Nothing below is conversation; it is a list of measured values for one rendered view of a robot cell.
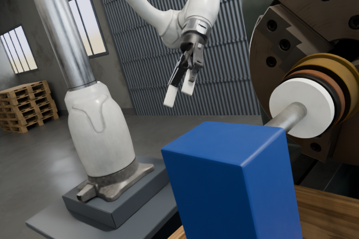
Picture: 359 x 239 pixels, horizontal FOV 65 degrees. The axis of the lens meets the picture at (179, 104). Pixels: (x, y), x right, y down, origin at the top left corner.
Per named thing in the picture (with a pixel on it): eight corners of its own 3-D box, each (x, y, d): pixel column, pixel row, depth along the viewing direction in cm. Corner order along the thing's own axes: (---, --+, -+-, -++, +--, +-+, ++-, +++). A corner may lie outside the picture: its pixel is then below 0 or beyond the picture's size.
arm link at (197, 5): (220, 25, 88) (198, 42, 99) (230, -11, 94) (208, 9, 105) (192, 8, 84) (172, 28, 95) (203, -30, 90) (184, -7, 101)
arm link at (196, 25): (192, 11, 85) (187, 26, 83) (217, 24, 88) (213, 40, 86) (179, 26, 93) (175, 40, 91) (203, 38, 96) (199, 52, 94)
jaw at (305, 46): (321, 63, 46) (267, 17, 49) (345, 39, 42) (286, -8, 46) (291, 84, 39) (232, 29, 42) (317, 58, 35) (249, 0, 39)
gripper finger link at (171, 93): (170, 84, 88) (169, 85, 89) (163, 104, 86) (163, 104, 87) (178, 88, 89) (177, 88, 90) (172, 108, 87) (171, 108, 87)
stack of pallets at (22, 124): (62, 117, 616) (48, 79, 594) (23, 133, 555) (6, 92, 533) (37, 117, 693) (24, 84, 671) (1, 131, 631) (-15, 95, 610)
